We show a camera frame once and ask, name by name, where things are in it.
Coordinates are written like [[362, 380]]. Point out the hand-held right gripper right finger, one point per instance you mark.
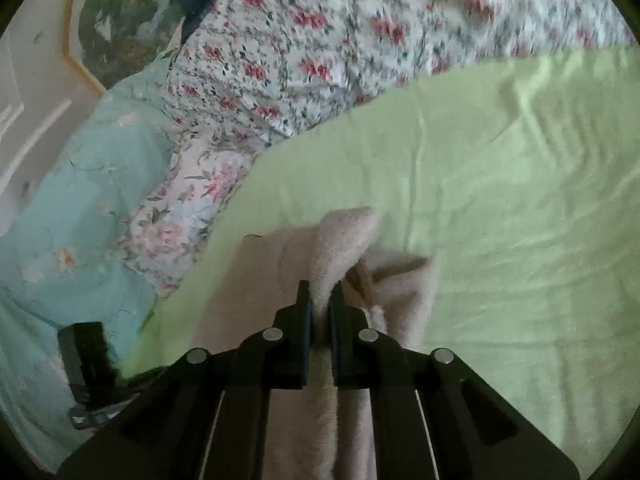
[[336, 330]]

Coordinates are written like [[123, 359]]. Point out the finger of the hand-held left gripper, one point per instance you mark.
[[87, 355]]

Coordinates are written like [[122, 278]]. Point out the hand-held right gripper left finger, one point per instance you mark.
[[306, 325]]

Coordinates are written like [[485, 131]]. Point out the beige knit sweater brown hem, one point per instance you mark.
[[345, 240]]

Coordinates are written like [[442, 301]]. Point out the teal floral blanket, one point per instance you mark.
[[75, 200]]

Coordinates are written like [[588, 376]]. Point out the pink floral ruffled pillow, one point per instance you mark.
[[190, 210]]

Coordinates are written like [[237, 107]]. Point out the light green bedsheet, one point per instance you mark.
[[500, 210]]

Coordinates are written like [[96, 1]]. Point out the white door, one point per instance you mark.
[[30, 110]]

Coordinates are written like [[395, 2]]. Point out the white red floral quilt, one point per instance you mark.
[[350, 35]]

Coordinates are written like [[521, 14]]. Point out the framed wall painting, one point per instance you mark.
[[125, 25]]

